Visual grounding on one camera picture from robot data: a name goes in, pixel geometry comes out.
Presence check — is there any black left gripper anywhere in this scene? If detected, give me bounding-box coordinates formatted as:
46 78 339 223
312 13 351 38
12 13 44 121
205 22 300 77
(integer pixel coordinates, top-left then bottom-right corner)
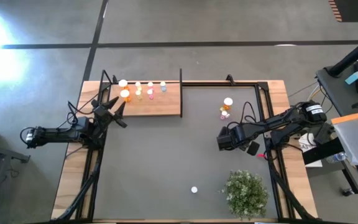
88 96 128 132

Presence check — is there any wooden shelf board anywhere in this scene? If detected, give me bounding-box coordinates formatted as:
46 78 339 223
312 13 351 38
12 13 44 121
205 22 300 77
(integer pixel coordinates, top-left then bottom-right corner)
108 82 182 118

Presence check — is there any bushy artificial green plant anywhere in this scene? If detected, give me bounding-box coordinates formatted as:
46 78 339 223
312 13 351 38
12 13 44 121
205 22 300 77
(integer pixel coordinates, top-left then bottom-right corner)
221 169 270 221

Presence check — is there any grey table mat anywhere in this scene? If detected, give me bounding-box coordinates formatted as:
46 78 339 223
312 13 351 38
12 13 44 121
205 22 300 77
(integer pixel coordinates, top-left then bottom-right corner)
92 86 279 220

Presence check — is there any white paper sheet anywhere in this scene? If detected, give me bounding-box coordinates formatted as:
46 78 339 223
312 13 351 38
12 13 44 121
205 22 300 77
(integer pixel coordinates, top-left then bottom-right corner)
297 133 323 169

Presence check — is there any black metal stand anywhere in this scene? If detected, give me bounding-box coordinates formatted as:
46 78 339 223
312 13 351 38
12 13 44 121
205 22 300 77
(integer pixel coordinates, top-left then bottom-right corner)
301 136 358 195

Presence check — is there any clear water bottle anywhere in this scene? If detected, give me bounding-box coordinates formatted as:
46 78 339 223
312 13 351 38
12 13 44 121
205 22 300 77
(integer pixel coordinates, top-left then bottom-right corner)
326 151 347 164

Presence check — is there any grey utility table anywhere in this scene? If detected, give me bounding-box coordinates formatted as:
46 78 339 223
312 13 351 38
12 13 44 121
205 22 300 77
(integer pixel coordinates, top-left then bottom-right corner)
314 57 358 116

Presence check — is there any black caster wheel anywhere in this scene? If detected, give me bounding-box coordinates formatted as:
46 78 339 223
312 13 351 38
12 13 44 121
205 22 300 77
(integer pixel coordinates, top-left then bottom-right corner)
341 186 356 197

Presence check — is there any light blue card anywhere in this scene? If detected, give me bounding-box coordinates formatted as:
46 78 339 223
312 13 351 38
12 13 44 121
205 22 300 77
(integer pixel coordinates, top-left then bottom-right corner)
344 71 358 85

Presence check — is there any thick black pole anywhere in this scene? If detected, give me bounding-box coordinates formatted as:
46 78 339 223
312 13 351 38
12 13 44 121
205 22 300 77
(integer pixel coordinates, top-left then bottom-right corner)
327 30 358 78

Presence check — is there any black floor mat striped edge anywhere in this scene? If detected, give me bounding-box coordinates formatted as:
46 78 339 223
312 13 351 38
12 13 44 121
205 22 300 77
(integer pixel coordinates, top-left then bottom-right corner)
327 0 358 23

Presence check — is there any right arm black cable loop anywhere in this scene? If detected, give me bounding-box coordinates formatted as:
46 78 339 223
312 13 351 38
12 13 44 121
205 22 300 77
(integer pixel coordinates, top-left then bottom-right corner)
239 101 258 124

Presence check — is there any yellow cable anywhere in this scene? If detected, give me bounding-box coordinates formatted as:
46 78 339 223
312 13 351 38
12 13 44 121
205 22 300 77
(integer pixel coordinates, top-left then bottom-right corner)
303 84 323 106

